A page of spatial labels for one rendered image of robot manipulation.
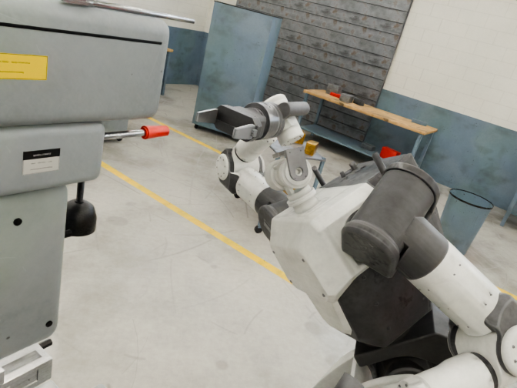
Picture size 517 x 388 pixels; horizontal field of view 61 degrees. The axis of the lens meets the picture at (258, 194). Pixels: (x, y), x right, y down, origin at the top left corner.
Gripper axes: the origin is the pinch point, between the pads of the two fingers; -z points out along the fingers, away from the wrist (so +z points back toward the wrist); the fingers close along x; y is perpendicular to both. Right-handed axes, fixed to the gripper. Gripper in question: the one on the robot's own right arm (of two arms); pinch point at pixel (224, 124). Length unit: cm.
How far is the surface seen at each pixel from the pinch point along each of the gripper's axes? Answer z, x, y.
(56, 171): -39.0, 2.4, 4.0
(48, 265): -38.2, 0.4, 21.6
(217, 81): 446, -374, 89
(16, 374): -31, -20, 67
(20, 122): -44.7, 3.0, -3.9
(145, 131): -22.3, 0.8, -0.3
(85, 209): -24.3, -10.4, 19.9
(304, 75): 700, -374, 70
